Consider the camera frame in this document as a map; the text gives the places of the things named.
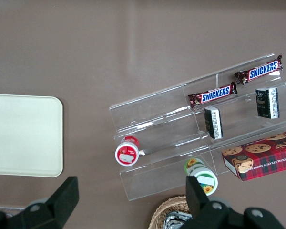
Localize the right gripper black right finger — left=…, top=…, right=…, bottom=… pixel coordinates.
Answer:
left=178, top=176, right=244, bottom=229

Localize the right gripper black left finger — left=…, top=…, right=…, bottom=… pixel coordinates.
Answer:
left=4, top=176, right=80, bottom=229

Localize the light wicker basket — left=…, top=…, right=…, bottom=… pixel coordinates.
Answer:
left=151, top=195, right=194, bottom=229

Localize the cream plastic tray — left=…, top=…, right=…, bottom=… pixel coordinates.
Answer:
left=0, top=94, right=63, bottom=178

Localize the aluminium foil container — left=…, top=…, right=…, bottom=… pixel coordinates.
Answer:
left=165, top=211, right=194, bottom=229

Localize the green sunflower lidded cup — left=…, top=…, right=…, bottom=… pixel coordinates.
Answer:
left=184, top=158, right=219, bottom=197

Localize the red tartan cookie box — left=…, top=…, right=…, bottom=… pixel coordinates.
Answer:
left=221, top=130, right=286, bottom=182

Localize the red lidded cup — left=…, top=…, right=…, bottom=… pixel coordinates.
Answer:
left=114, top=135, right=141, bottom=166

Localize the clear acrylic stepped rack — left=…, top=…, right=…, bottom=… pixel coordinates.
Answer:
left=181, top=52, right=286, bottom=177
left=109, top=82, right=219, bottom=202

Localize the small black carton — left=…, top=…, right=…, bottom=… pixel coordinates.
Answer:
left=255, top=86, right=281, bottom=119
left=203, top=106, right=224, bottom=140

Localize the Snickers chocolate bar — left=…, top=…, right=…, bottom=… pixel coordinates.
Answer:
left=187, top=82, right=238, bottom=107
left=234, top=55, right=283, bottom=86

